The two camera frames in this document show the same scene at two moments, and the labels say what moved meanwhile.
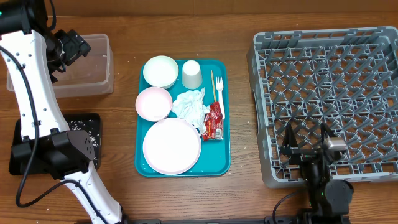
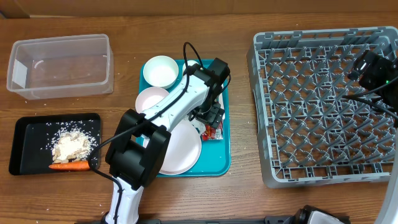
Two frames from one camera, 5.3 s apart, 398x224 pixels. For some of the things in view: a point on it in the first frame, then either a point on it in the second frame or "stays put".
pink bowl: x=153 y=104 stays put
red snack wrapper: x=213 y=122 stays put
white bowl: x=161 y=71 stays put
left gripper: x=76 y=45 -> x=213 y=116
